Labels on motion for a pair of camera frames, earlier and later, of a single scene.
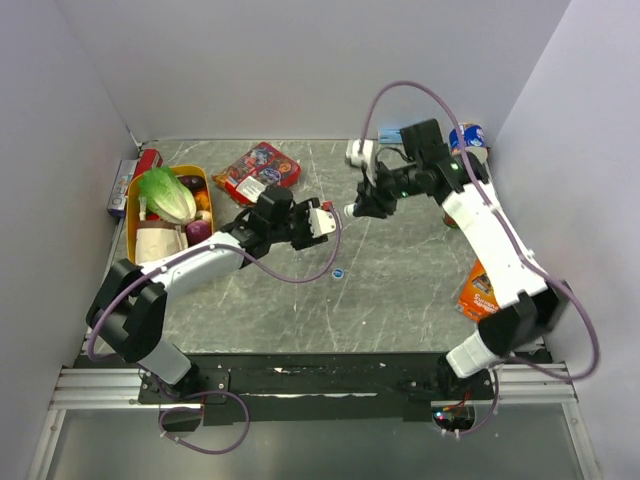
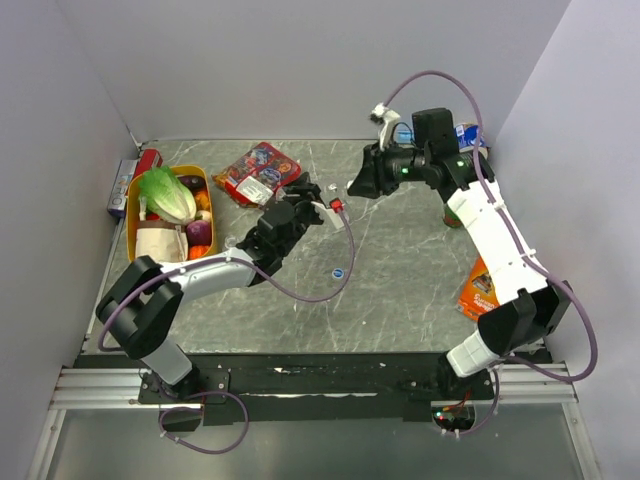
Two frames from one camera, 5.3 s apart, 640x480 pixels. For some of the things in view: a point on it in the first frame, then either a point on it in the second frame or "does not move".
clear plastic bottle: [348, 210] → [302, 191]
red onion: [197, 231] does not move
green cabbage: [166, 196] does not move
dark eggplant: [193, 182] does not move
